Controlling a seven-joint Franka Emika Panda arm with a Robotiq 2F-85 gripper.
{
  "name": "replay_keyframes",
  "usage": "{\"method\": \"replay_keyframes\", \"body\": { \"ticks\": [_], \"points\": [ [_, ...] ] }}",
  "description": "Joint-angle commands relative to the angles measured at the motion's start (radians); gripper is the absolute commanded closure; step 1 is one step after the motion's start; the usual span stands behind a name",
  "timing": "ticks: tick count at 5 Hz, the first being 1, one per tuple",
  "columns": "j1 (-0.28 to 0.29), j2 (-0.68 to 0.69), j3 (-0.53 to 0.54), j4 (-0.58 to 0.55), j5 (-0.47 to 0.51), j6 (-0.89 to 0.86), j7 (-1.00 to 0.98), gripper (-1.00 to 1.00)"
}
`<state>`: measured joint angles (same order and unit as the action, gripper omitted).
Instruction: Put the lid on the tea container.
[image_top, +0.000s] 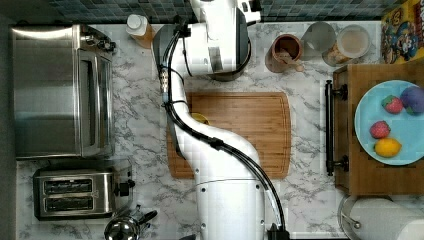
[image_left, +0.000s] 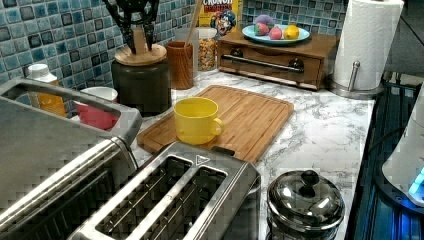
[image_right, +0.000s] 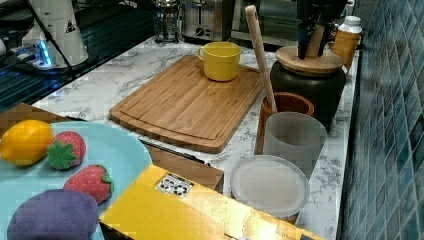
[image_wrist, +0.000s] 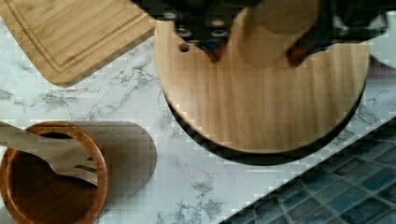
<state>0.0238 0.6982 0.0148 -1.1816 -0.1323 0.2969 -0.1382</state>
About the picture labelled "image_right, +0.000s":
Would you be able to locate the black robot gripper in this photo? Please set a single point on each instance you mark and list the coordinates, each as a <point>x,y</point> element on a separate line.
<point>309,12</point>

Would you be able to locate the round wooden container lid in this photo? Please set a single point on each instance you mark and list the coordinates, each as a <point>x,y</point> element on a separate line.
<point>312,64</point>

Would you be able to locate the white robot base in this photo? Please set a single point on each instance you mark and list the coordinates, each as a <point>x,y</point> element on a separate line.
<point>55,38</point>

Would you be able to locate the dark tea container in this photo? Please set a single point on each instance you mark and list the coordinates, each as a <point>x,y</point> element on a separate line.
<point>323,92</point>

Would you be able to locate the frosted plastic lidded container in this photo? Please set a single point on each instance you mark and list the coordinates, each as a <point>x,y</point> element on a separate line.
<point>272,185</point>

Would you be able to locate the orange bottle white cap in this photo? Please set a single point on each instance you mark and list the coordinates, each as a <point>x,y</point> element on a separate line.
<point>347,38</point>

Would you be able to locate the stainless steel toaster oven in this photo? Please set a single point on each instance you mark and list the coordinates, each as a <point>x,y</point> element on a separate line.
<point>277,19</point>

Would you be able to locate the wooden stick utensil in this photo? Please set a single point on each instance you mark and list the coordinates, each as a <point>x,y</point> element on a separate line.
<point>257,43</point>

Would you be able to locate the yellow mug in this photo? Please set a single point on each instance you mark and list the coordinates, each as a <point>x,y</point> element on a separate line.
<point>220,60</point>

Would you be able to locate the frosted plastic cup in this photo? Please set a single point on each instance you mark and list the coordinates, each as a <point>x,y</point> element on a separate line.
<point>295,137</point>

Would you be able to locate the glass french press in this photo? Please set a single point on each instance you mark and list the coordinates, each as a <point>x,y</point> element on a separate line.
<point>165,16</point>

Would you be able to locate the bamboo cutting board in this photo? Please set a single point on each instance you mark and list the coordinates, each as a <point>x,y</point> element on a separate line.
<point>182,107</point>

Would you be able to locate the yellow cardboard box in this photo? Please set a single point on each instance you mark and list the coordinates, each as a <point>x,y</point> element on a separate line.
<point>160,205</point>

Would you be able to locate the light blue plate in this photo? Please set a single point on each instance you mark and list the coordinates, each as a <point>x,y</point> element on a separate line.
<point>121,153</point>

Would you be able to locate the red toy strawberry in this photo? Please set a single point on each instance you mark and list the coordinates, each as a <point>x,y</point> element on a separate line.
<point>93,180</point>
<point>66,150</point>

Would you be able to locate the yellow toy lemon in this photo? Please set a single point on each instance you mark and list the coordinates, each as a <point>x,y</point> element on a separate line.
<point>25,143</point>

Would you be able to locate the purple plush eggplant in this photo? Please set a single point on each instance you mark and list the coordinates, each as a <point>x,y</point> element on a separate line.
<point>55,215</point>

